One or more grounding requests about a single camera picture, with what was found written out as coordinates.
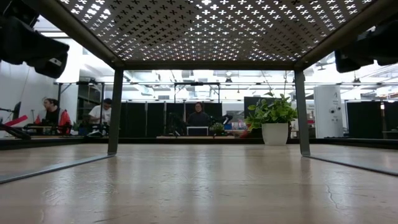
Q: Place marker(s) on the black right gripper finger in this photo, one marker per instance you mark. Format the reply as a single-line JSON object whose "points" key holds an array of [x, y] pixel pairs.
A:
{"points": [[373, 43], [348, 60]]}

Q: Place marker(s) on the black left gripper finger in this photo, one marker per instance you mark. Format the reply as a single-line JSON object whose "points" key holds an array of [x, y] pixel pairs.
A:
{"points": [[40, 46], [53, 67]]}

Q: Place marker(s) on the dark shelving rack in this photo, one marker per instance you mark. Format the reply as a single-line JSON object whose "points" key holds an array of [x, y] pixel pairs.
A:
{"points": [[88, 93]]}

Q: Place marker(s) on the person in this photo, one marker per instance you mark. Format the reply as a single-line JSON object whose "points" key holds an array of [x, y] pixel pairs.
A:
{"points": [[101, 113], [199, 119], [53, 116]]}

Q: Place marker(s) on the white cylindrical machine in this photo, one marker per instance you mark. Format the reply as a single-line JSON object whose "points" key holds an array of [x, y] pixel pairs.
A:
{"points": [[326, 112]]}

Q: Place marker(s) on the black partition screen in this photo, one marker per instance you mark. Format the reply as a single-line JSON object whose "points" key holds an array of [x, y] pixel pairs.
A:
{"points": [[140, 119], [363, 119]]}

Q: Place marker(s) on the red padded bar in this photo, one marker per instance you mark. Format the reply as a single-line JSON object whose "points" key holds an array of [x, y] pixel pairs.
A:
{"points": [[17, 120]]}

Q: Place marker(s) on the green plant in white pot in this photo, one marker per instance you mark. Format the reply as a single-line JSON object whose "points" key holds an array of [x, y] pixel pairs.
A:
{"points": [[275, 133]]}

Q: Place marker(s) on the grey perforated metal shelf riser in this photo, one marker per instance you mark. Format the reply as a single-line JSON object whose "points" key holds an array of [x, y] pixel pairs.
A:
{"points": [[205, 66]]}

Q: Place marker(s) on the small green background plant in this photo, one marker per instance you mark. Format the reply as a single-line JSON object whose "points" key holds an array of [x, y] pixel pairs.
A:
{"points": [[217, 128]]}

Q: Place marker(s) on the white framed black monitor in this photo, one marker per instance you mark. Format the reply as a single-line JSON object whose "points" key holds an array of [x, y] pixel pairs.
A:
{"points": [[197, 130]]}

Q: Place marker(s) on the black aluminium table frame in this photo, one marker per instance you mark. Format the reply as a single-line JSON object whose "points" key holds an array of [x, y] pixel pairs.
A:
{"points": [[233, 140]]}

